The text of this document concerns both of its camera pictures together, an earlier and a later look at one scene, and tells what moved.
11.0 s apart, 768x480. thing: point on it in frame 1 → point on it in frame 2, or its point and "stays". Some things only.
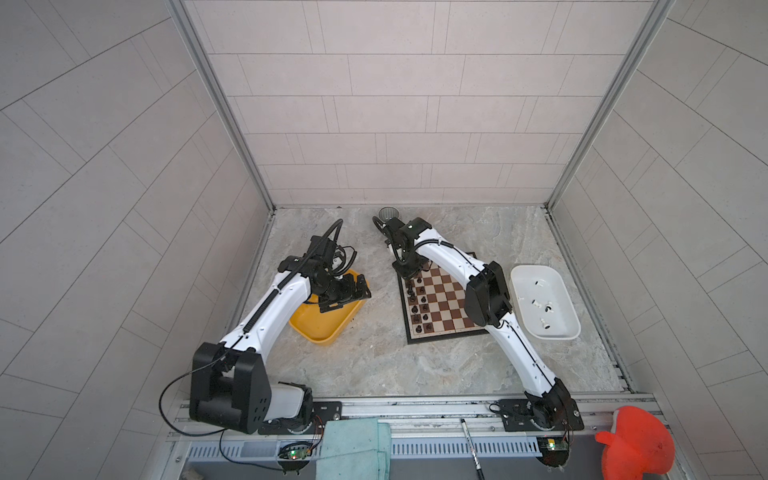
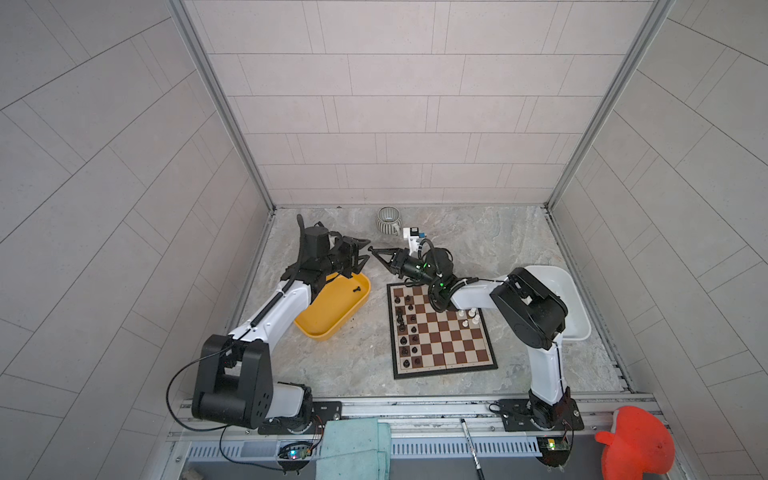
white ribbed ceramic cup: (388, 212) stays
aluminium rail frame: (433, 437) stays
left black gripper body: (337, 289) → (338, 260)
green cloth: (355, 449) stays
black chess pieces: (419, 309) → (403, 340)
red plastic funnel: (639, 445) stays
